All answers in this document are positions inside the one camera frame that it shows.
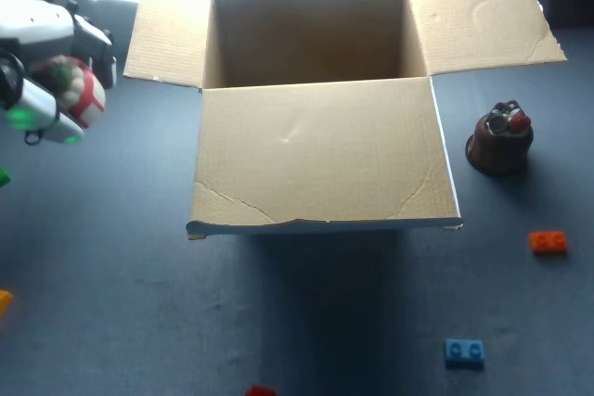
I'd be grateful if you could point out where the brown cardboard box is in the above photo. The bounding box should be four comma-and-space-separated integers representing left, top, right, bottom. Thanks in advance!
123, 0, 568, 242

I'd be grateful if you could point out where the blue flat toy brick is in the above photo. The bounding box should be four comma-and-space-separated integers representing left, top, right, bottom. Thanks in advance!
444, 338, 485, 370

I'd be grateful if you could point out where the white cylinder with red spots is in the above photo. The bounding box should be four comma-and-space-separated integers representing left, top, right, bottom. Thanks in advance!
29, 55, 108, 131

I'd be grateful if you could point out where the grey table cloth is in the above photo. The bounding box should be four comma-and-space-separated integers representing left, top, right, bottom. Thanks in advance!
0, 0, 594, 396

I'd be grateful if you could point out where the orange flat toy brick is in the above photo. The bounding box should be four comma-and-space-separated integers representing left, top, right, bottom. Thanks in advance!
527, 230, 569, 257

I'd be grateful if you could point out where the yellow toy brick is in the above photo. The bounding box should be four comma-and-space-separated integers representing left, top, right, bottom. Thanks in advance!
0, 288, 15, 323

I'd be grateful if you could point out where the dark red round object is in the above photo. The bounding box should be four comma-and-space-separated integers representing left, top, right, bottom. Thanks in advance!
465, 99, 535, 177

